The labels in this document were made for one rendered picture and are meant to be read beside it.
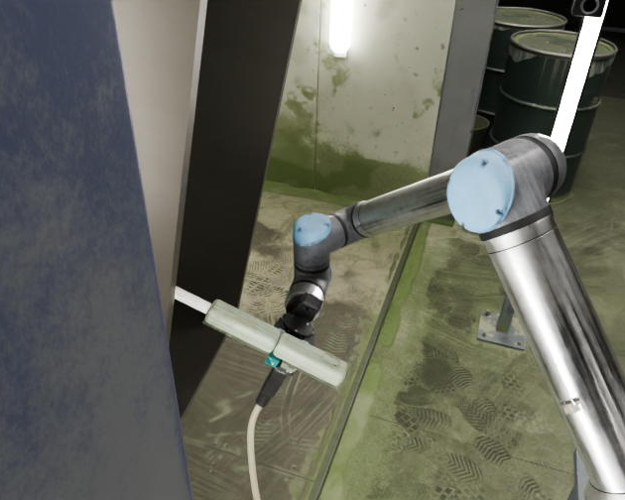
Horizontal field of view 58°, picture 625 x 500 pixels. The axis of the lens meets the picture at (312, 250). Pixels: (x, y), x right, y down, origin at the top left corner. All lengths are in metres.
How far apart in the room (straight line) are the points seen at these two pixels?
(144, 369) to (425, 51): 2.80
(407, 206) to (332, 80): 1.94
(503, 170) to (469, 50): 2.08
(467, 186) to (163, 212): 0.48
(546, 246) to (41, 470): 0.80
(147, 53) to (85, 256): 0.68
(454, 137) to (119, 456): 2.91
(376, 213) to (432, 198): 0.18
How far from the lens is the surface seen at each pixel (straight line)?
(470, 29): 2.91
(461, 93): 2.99
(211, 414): 2.15
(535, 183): 0.92
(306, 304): 1.22
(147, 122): 0.87
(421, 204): 1.20
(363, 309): 2.56
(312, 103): 3.19
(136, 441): 0.23
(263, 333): 1.16
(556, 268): 0.92
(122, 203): 0.18
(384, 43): 2.99
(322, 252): 1.35
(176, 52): 0.82
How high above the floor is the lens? 1.69
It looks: 34 degrees down
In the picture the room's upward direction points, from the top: 2 degrees clockwise
